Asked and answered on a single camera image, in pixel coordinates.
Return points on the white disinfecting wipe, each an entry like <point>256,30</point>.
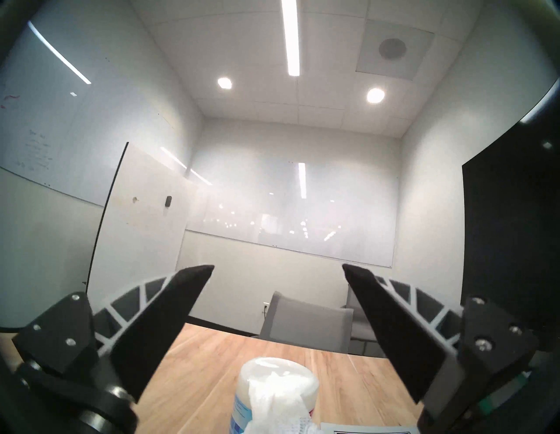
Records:
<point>280,407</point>

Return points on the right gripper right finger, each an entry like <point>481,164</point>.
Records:
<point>393,332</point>

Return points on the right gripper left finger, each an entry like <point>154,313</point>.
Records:
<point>153,332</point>

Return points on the long ceiling light strip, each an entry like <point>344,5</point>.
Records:
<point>291,39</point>

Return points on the grey office armchair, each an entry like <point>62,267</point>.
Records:
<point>361,319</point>

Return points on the black wall television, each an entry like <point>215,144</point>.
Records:
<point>512,218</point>

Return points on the disinfecting wipes canister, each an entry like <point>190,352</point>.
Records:
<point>258,367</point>

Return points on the table power outlet box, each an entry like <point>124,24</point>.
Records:
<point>367,426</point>

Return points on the round ceiling speaker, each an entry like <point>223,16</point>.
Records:
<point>392,48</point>

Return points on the rolling whiteboard on stand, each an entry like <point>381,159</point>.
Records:
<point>140,227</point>

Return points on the grey mesh office chair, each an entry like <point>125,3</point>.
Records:
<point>306,323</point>

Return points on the large wall glass whiteboard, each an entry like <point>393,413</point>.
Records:
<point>306,210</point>

